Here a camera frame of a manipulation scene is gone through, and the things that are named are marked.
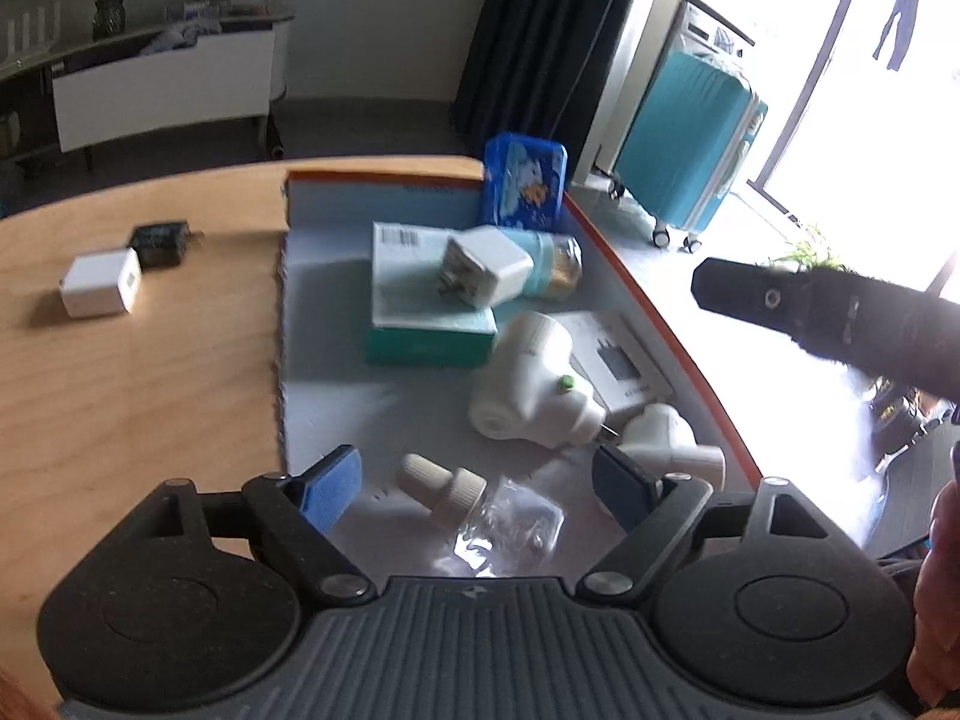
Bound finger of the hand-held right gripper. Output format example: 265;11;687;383
690;255;809;350

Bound hanging dark clothes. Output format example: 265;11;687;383
871;0;940;73

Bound white wall charger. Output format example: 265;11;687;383
437;227;535;309

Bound black wall charger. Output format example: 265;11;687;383
129;220;206;269

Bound white and dark television cabinet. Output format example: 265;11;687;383
0;3;297;175

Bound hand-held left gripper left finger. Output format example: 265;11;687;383
152;444;377;607

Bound small white cube charger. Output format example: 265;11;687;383
60;249;143;319

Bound tall white cabinet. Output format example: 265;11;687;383
570;0;688;190

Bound teal box with barcode label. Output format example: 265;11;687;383
365;221;500;369

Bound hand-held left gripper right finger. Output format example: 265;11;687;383
576;445;835;602

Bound white box with charger picture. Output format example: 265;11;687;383
559;311;676;416

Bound white plug-in vaporizer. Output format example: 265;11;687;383
468;310;609;446

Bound dark curtain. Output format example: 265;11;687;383
450;0;658;160

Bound clear bottle with beige cap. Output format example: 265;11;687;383
396;452;566;560

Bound teal suitcase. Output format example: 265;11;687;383
612;51;770;253

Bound blue and white cloth bundle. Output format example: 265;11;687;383
139;19;223;56

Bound white washing machine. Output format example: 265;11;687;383
675;0;755;70

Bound white router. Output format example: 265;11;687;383
0;4;65;55

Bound teal toothpick container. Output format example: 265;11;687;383
517;231;584;303

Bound orange-edged cardboard box lid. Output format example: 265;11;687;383
277;169;760;586

